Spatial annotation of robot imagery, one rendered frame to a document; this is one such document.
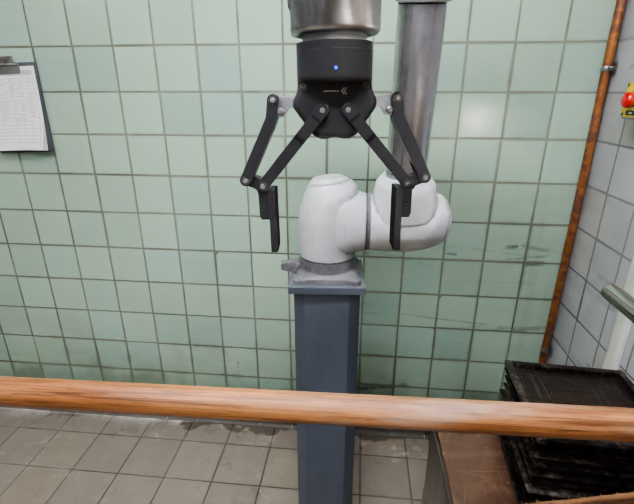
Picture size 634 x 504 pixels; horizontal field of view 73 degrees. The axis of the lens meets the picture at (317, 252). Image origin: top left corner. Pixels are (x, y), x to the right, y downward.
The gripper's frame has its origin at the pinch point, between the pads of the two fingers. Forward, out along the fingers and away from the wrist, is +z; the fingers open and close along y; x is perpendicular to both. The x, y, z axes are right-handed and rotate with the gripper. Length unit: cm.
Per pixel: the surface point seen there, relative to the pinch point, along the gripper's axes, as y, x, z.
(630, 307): -46, -13, 16
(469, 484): -34, -32, 75
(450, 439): -33, -47, 75
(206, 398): 13.0, 12.3, 12.2
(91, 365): 112, -125, 103
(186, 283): 59, -120, 59
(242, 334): 37, -118, 83
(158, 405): 17.7, 12.4, 12.8
